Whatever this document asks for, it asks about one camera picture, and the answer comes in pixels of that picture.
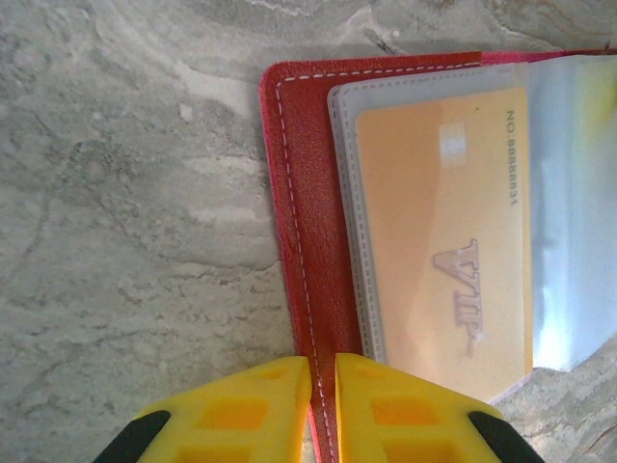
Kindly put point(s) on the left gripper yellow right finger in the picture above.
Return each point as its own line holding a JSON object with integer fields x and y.
{"x": 410, "y": 424}

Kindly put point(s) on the gold VIP card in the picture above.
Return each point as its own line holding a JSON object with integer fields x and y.
{"x": 434, "y": 202}

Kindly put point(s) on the red leather card holder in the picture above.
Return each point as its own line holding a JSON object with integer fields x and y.
{"x": 313, "y": 193}

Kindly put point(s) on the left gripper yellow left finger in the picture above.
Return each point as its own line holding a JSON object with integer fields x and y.
{"x": 231, "y": 419}

